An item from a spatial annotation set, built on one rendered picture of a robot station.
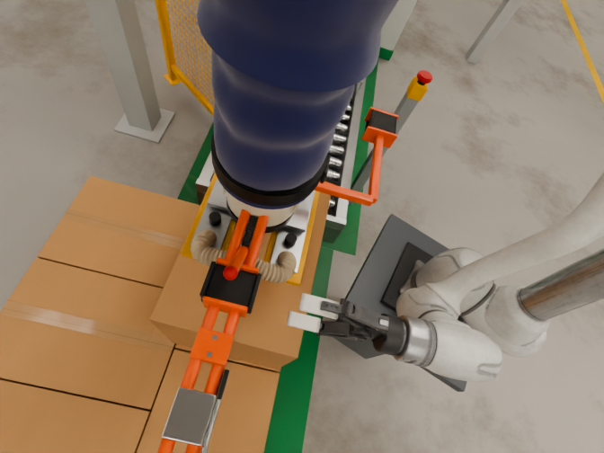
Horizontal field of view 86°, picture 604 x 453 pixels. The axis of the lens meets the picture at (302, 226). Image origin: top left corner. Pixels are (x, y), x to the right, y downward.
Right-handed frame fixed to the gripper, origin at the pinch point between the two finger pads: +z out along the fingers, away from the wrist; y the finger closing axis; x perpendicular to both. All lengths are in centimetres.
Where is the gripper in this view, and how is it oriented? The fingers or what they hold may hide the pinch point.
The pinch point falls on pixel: (298, 311)
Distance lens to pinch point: 64.6
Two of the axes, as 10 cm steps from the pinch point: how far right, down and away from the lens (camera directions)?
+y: -2.0, 4.6, 8.7
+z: -9.6, -2.6, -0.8
